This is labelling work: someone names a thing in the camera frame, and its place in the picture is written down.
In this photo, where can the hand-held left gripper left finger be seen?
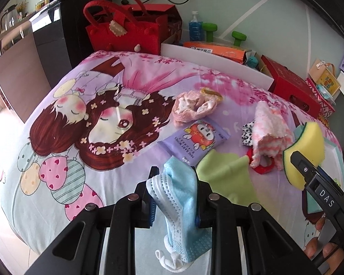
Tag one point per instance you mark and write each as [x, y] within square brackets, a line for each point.
[152, 212]

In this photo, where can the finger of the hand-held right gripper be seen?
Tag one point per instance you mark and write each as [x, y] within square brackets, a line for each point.
[302, 166]

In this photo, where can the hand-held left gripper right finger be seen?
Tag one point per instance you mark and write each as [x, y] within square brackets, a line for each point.
[198, 217]

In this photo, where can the yellow green sponge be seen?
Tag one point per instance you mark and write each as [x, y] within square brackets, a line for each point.
[309, 140]

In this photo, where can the blue face mask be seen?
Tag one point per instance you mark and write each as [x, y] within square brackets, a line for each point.
[177, 194]

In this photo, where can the teal cardboard box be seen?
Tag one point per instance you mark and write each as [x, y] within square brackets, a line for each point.
[314, 203]

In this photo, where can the pink white fluffy towel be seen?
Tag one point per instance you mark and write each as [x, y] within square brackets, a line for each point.
[268, 126]

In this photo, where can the lime green cloth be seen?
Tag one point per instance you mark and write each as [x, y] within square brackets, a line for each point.
[229, 172]

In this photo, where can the leopard print scrunchie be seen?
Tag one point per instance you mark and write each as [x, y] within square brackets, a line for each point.
[248, 133]

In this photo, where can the purple wet wipes packet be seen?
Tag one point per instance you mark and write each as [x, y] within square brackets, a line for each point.
[195, 140]

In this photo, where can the pink fluffy scrunchie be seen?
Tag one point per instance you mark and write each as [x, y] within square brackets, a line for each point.
[186, 111]

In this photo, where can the round yellow compact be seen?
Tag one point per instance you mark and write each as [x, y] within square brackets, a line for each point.
[207, 91]

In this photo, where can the person's right hand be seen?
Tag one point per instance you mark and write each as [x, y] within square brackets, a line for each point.
[318, 246]

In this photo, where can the yellow red packet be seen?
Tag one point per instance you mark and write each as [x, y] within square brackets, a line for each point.
[325, 117]

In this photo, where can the red patterned box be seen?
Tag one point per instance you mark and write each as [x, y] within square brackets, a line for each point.
[321, 103]

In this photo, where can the printed cartoon blanket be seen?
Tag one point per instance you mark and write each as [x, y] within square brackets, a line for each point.
[103, 154]

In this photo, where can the teal plastic packet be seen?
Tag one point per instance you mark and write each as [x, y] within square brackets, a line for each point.
[324, 91]

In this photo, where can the red gift box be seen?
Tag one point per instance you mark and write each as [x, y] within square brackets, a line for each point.
[286, 80]

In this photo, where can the teal small toy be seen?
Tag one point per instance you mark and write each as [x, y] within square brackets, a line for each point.
[252, 61]

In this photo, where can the green dumbbell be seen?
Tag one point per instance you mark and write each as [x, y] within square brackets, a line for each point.
[239, 37]
[209, 31]

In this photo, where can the orange long box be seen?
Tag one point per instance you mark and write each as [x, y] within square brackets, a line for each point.
[218, 50]

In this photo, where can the white storage box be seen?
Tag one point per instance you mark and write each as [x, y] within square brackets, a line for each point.
[189, 54]

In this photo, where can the blue liquid bottle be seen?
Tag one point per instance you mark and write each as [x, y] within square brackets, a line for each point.
[195, 30]

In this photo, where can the red felt handbag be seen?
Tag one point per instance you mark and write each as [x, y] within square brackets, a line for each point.
[126, 34]

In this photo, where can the brown wooden table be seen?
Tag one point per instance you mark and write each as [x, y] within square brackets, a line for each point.
[17, 71]

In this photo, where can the red cardboard box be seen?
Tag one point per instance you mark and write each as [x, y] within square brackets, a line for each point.
[160, 10]

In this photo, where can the glass kettle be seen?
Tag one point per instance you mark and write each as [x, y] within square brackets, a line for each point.
[10, 17]

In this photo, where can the black wall television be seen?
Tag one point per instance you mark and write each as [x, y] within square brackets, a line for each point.
[318, 3]

